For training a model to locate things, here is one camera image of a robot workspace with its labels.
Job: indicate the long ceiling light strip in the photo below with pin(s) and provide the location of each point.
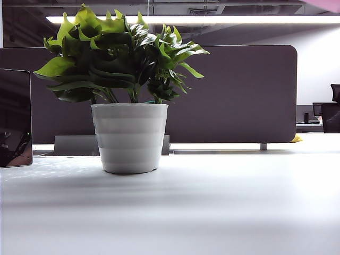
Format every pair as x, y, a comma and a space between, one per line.
212, 19

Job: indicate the teal plant tag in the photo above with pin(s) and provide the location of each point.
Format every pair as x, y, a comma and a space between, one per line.
150, 101

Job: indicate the yellow printed cushion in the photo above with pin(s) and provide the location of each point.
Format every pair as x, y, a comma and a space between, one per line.
296, 138

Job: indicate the white office desk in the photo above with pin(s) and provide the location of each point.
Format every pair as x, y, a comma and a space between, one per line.
308, 125

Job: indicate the dark grey desk partition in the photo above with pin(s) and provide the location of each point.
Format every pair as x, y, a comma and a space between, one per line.
225, 106

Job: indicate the grey metal partition foot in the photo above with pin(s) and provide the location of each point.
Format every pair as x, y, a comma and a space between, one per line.
263, 146

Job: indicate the black glossy tablet screen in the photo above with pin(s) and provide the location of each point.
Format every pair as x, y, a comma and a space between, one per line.
14, 106

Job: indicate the green leafy plant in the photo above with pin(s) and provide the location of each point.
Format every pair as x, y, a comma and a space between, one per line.
111, 61

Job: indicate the black mesh office chair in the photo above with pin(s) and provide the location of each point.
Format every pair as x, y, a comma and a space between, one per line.
332, 117

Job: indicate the white ribbed flower pot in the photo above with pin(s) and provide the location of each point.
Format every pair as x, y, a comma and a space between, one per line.
130, 138

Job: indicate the pink plastic watering can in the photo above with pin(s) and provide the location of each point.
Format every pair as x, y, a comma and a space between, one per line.
326, 4

